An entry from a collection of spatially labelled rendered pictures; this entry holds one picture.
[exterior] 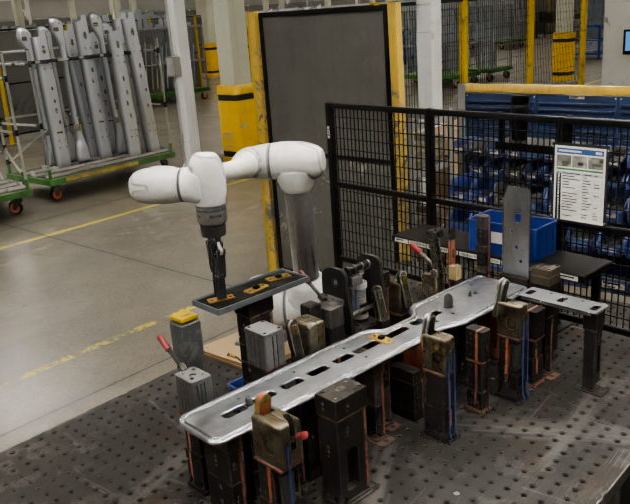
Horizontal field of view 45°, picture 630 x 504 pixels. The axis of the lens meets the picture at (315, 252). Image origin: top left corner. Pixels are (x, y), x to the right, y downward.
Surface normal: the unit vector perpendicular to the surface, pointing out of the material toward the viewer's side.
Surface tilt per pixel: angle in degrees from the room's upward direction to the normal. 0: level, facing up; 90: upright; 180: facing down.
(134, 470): 0
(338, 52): 89
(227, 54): 90
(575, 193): 90
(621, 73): 90
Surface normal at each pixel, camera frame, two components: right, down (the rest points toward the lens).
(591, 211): -0.73, 0.25
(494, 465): -0.07, -0.95
